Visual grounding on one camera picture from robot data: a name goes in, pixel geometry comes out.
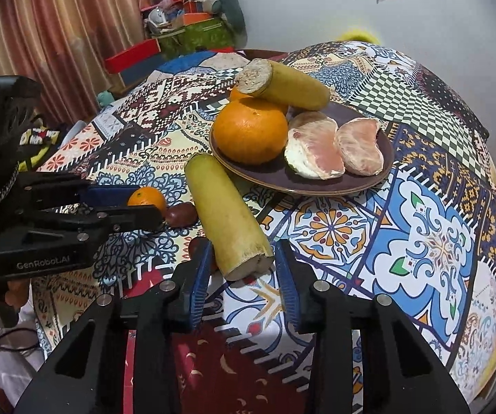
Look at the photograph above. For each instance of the purple round plate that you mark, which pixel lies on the purple round plate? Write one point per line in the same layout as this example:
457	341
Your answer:
317	183

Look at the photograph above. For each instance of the peeled pomelo segment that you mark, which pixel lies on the peeled pomelo segment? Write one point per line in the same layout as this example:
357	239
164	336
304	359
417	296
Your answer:
360	146
312	146

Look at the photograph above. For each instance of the large orange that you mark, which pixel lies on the large orange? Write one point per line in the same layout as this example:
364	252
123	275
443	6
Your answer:
250	131

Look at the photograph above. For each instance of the green patterned box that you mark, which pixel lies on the green patterned box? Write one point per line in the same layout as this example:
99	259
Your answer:
200	36

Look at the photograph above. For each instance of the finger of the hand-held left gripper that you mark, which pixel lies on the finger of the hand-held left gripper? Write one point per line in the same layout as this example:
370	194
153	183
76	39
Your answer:
131	218
105	195

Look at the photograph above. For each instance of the dark red jujube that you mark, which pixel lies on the dark red jujube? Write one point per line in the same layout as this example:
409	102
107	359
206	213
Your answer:
181	215
195	248

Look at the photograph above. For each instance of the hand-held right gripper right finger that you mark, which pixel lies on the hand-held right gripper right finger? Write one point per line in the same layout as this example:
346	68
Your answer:
289	289

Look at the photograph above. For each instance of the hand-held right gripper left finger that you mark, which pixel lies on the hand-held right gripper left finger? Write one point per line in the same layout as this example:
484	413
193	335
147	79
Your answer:
200	284

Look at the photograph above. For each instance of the teal soft item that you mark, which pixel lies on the teal soft item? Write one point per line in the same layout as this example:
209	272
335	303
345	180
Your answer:
105	98

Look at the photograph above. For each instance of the person's left hand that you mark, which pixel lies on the person's left hand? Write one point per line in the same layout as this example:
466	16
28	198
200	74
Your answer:
17	295

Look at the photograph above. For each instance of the orange box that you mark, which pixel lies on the orange box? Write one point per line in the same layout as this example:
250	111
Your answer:
200	19

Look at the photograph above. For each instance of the small tangerine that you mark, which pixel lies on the small tangerine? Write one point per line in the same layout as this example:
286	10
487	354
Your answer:
149	196

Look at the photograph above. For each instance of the yellow foam tube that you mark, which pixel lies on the yellow foam tube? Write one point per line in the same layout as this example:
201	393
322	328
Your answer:
358	36

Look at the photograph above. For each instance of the striped red curtain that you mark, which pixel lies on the striped red curtain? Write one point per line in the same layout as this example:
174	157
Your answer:
58	17

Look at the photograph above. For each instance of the yellow-green sugarcane piece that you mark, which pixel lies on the yellow-green sugarcane piece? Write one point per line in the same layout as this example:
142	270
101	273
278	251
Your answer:
295	86
222	215

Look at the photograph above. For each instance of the red box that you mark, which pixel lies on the red box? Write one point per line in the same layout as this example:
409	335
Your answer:
131	56

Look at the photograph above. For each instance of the yellow cartoon cloth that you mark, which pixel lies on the yellow cartoon cloth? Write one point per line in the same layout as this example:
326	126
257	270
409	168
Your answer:
39	146

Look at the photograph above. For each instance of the blue box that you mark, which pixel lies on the blue box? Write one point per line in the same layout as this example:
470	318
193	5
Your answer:
144	69

